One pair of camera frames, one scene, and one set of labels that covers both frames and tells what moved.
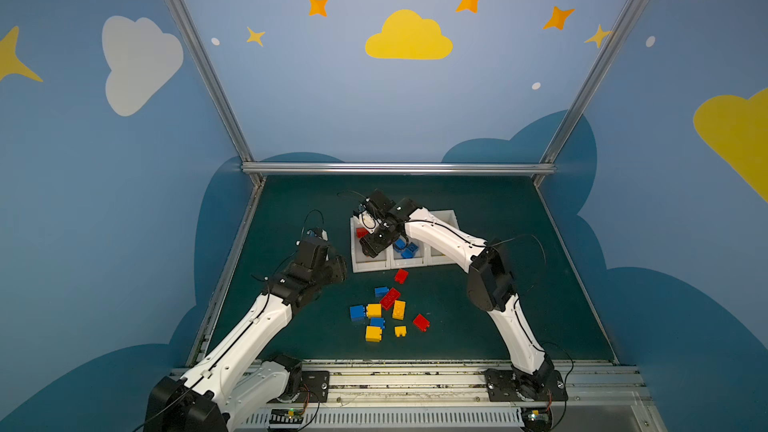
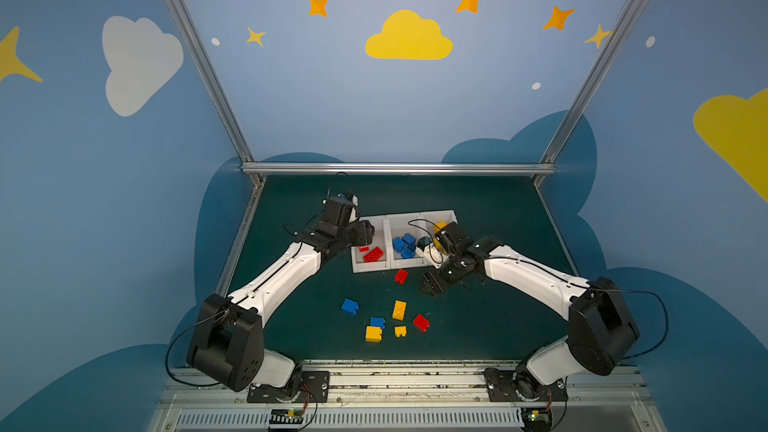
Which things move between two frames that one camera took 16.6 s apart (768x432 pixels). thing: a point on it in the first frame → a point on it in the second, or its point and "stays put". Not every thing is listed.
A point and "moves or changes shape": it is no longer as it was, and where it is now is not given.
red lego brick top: (401, 276) stays put
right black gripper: (377, 239) → (444, 276)
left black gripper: (327, 267) → (360, 233)
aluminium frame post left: (202, 56) stays put
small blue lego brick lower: (378, 322) stays put
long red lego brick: (390, 298) moves or changes shape
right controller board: (536, 418) stays put
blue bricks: (409, 252) stays put
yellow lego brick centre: (398, 312) stays put
